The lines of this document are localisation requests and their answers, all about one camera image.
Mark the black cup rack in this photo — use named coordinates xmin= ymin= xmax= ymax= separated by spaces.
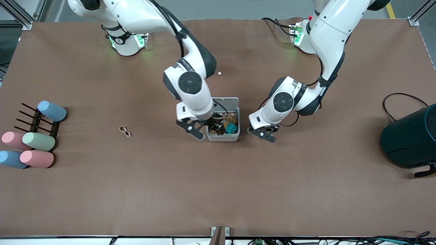
xmin=14 ymin=103 xmax=61 ymax=150

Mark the pink plastic cup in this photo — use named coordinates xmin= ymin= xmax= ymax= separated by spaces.
xmin=1 ymin=131 xmax=33 ymax=151
xmin=19 ymin=150 xmax=55 ymax=169

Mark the dark teal round container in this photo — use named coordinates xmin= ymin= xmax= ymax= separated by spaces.
xmin=380 ymin=104 xmax=436 ymax=169

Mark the green plastic cup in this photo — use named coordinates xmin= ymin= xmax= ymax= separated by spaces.
xmin=22 ymin=132 xmax=56 ymax=152

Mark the thin black cable loop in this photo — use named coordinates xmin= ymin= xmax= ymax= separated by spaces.
xmin=382 ymin=93 xmax=429 ymax=122

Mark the black curved handle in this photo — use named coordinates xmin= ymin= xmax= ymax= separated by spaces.
xmin=414 ymin=163 xmax=436 ymax=178

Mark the black left base cable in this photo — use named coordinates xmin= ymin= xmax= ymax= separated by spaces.
xmin=261 ymin=17 xmax=294 ymax=37

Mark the white lidded trash bin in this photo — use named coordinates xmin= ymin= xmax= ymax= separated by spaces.
xmin=206 ymin=97 xmax=240 ymax=142

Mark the brown paper table mat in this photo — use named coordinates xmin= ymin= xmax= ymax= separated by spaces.
xmin=0 ymin=17 xmax=436 ymax=238

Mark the metal bracket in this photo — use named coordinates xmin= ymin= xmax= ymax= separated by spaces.
xmin=211 ymin=226 xmax=230 ymax=245

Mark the bundle of black cables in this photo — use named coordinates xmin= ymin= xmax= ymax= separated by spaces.
xmin=354 ymin=231 xmax=436 ymax=245

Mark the blue plastic cup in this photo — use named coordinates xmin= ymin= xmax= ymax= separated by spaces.
xmin=37 ymin=100 xmax=67 ymax=122
xmin=0 ymin=150 xmax=29 ymax=169

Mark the aluminium frame profile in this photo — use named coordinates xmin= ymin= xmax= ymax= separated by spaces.
xmin=0 ymin=0 xmax=46 ymax=30
xmin=408 ymin=0 xmax=436 ymax=27

